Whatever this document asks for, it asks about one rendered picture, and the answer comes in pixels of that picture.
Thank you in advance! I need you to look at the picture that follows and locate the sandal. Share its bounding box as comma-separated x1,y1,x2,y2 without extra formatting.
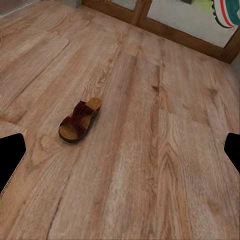
58,97,102,143

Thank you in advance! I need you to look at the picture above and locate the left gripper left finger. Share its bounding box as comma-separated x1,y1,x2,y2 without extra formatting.
0,133,26,193

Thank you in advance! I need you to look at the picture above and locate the gym shoe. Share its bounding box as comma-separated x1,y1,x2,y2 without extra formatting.
211,0,240,29

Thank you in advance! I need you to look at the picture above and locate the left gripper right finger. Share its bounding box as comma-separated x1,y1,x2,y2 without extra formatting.
224,133,240,173

